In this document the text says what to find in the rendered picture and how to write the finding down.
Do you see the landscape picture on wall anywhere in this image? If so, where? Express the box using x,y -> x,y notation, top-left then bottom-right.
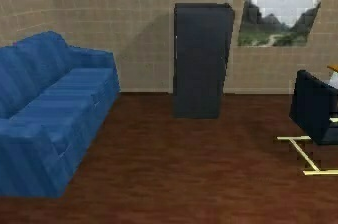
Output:
237,0 -> 322,48

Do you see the black chair with brass frame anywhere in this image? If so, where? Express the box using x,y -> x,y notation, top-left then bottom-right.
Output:
276,69 -> 338,177

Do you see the dark grey tall cabinet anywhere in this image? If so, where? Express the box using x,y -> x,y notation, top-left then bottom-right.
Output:
172,2 -> 236,120

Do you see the blue sofa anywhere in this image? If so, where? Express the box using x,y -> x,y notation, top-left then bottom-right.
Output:
0,30 -> 121,199

